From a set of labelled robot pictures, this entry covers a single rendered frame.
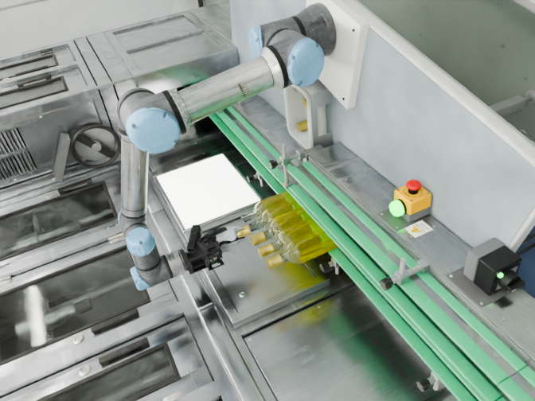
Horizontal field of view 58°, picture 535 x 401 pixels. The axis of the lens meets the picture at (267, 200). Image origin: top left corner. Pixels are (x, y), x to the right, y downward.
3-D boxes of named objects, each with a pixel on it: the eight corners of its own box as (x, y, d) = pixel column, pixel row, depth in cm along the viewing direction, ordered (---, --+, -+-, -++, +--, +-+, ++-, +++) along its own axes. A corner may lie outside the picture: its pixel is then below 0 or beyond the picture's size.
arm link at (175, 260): (168, 266, 152) (162, 248, 147) (181, 261, 153) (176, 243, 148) (175, 282, 147) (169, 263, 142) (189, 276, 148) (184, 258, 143)
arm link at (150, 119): (298, 20, 131) (109, 100, 120) (327, 35, 120) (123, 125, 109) (306, 60, 139) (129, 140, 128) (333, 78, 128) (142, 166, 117)
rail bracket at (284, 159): (302, 177, 169) (271, 188, 165) (299, 135, 159) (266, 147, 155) (306, 181, 167) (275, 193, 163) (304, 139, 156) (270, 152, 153)
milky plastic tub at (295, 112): (307, 126, 182) (287, 133, 179) (304, 69, 168) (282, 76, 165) (332, 145, 169) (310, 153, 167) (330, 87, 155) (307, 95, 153)
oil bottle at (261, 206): (306, 194, 173) (253, 216, 167) (306, 181, 169) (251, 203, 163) (315, 203, 169) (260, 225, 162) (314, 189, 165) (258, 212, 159)
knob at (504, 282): (511, 280, 108) (524, 290, 106) (496, 288, 107) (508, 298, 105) (515, 266, 106) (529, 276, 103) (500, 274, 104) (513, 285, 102)
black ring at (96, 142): (124, 154, 225) (79, 169, 219) (111, 114, 212) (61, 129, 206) (126, 160, 222) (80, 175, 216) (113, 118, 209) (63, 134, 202)
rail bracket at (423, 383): (454, 367, 124) (412, 391, 120) (458, 352, 119) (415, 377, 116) (466, 380, 121) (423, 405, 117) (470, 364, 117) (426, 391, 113)
